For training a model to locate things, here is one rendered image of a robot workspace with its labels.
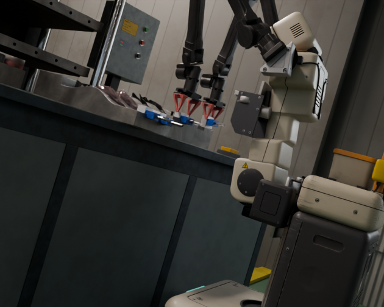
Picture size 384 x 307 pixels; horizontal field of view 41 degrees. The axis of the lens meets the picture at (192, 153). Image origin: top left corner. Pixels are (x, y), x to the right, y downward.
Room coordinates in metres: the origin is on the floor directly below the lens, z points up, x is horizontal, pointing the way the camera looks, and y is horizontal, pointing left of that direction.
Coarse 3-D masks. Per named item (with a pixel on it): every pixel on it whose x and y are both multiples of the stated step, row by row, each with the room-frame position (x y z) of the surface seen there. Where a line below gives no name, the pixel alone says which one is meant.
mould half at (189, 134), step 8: (152, 104) 2.41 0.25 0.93; (168, 112) 2.45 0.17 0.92; (176, 120) 2.10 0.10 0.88; (176, 128) 2.11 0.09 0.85; (184, 128) 2.14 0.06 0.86; (192, 128) 2.17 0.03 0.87; (168, 136) 2.09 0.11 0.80; (176, 136) 2.12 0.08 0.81; (184, 136) 2.15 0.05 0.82; (192, 136) 2.18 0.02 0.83; (200, 136) 2.22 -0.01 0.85; (208, 136) 2.26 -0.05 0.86; (200, 144) 2.23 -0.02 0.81; (208, 144) 2.27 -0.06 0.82
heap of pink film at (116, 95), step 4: (100, 88) 1.97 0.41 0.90; (104, 88) 1.94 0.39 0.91; (108, 88) 1.95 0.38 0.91; (112, 88) 1.96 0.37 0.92; (108, 92) 1.94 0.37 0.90; (112, 92) 1.94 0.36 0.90; (116, 92) 1.97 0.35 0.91; (120, 92) 2.06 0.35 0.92; (124, 92) 2.07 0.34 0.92; (112, 96) 1.93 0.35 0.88; (116, 96) 1.93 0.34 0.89; (120, 96) 1.97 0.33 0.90; (124, 96) 2.04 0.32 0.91; (128, 96) 2.05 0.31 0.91; (116, 100) 1.92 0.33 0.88; (120, 100) 1.93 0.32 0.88; (124, 100) 2.02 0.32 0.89; (128, 100) 2.04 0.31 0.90; (132, 100) 2.04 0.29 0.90; (120, 104) 1.92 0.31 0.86; (132, 104) 2.02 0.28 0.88; (136, 104) 2.03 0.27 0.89; (136, 108) 2.03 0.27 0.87
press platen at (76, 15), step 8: (32, 0) 2.40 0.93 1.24; (40, 0) 2.43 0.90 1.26; (48, 0) 2.45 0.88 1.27; (48, 8) 2.47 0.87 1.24; (56, 8) 2.49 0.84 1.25; (64, 8) 2.52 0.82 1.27; (72, 16) 2.56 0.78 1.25; (80, 16) 2.59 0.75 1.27; (88, 16) 2.63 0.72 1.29; (88, 24) 2.64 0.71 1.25; (96, 24) 2.67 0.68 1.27
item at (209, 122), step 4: (208, 116) 2.42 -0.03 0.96; (204, 120) 2.42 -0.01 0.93; (208, 120) 2.41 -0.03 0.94; (212, 120) 2.39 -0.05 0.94; (200, 124) 2.44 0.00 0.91; (204, 124) 2.42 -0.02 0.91; (208, 124) 2.40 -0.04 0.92; (212, 124) 2.39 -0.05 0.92; (216, 124) 2.39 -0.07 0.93; (220, 124) 2.38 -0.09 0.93; (224, 124) 2.37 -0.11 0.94; (208, 128) 2.44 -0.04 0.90
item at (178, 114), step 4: (176, 112) 2.14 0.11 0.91; (180, 112) 2.12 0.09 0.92; (176, 116) 2.13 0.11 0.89; (180, 116) 2.12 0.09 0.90; (184, 116) 2.10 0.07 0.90; (188, 116) 2.15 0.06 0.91; (180, 120) 2.11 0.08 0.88; (184, 120) 2.10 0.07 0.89; (188, 120) 2.10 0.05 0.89; (192, 120) 2.12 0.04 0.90; (188, 124) 2.11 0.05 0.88; (192, 124) 2.12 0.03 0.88
